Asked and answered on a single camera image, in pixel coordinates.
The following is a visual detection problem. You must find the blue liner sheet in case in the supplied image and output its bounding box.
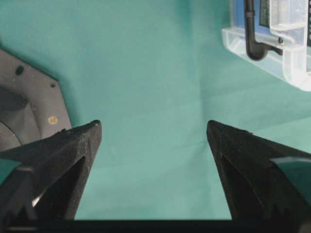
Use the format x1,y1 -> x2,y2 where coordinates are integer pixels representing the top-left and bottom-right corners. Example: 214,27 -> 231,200
230,0 -> 271,34

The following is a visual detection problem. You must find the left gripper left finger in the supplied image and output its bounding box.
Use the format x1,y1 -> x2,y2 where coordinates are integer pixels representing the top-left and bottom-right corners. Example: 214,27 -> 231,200
0,120 -> 102,220

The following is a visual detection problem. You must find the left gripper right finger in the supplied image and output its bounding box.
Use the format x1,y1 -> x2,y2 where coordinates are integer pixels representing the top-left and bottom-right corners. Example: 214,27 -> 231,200
207,120 -> 311,220

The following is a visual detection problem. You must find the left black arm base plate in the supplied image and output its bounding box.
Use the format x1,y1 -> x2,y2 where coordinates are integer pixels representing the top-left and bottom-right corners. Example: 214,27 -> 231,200
0,49 -> 72,151

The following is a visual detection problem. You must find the black box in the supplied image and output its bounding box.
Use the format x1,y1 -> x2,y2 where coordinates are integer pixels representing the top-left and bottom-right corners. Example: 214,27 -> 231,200
259,0 -> 311,47

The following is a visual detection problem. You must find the green table cloth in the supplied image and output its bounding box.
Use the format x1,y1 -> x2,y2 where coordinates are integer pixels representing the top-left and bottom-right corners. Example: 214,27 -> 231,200
0,0 -> 311,219

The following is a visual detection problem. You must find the clear plastic storage case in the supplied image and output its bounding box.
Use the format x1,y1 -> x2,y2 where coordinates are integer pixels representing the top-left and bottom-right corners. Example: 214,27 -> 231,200
222,0 -> 311,92

